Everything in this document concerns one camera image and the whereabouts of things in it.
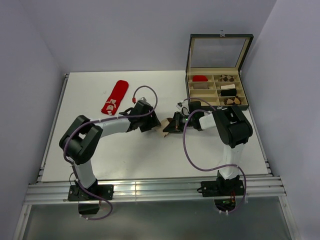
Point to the aluminium frame rail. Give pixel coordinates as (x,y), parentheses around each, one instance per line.
(171,189)

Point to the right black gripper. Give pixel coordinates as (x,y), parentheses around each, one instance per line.
(175,126)

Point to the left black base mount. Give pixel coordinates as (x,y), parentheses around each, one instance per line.
(76,194)

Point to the rolled checkered sock lower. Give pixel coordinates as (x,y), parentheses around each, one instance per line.
(236,100)

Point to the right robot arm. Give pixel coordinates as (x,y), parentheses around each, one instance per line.
(232,126)

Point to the red sock white pattern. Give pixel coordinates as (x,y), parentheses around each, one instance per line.
(114,100)

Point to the beige sock brown toe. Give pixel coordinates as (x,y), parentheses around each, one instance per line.
(163,124)

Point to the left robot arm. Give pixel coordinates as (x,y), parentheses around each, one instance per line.
(80,141)

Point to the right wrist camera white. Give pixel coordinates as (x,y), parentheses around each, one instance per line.
(181,104)

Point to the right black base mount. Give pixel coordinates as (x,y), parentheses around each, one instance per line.
(220,187)

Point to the rolled white black sock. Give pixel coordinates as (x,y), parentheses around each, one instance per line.
(228,87)

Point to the rolled checkered sock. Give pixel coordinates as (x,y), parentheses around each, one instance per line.
(236,100)
(226,78)

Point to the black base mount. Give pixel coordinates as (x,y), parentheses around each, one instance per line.
(76,194)
(220,187)

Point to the rolled checkered sock upper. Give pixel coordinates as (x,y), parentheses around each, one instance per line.
(226,78)

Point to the rolled red sock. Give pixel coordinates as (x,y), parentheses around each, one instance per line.
(199,78)

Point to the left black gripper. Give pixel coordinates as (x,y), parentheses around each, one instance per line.
(153,121)

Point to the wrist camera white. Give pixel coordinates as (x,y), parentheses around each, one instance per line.
(181,104)
(135,100)

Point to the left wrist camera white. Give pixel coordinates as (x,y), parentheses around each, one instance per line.
(135,100)

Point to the black compartment storage box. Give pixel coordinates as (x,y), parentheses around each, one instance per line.
(213,55)

